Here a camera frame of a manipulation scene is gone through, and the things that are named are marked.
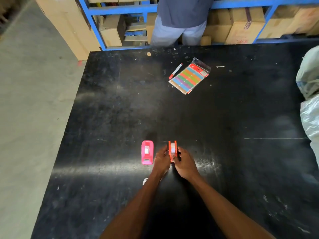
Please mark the person's right hand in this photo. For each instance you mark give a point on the person's right hand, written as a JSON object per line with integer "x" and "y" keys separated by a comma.
{"x": 187, "y": 167}

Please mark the person's left hand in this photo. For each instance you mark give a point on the person's left hand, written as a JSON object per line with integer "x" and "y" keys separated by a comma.
{"x": 162, "y": 163}

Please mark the pink tape dispenser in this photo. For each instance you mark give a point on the pink tape dispenser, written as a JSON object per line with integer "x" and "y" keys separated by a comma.
{"x": 147, "y": 159}

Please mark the orange tape dispenser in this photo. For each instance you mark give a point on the orange tape dispenser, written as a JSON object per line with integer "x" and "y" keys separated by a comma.
{"x": 169, "y": 146}

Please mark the white tape roll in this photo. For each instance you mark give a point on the white tape roll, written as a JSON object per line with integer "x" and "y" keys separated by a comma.
{"x": 147, "y": 149}
{"x": 173, "y": 148}

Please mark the person's right forearm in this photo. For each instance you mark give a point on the person's right forearm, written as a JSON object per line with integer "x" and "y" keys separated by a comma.
{"x": 229, "y": 211}

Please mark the person's left forearm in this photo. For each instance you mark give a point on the person's left forearm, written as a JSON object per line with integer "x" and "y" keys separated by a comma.
{"x": 134, "y": 209}

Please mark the rainbow striped sticker pack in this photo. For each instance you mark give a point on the rainbow striped sticker pack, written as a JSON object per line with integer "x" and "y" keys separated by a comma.
{"x": 189, "y": 78}

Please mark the red and white pen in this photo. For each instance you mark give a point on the red and white pen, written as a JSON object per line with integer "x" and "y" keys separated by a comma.
{"x": 175, "y": 71}

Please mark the white woven sack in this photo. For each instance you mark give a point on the white woven sack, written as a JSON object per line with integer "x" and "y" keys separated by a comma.
{"x": 311, "y": 116}

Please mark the blue metal shelf rack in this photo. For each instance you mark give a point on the blue metal shelf rack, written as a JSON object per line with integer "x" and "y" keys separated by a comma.
{"x": 119, "y": 9}

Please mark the tall open cardboard box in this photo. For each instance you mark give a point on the tall open cardboard box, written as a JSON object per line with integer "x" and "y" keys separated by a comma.
{"x": 67, "y": 27}

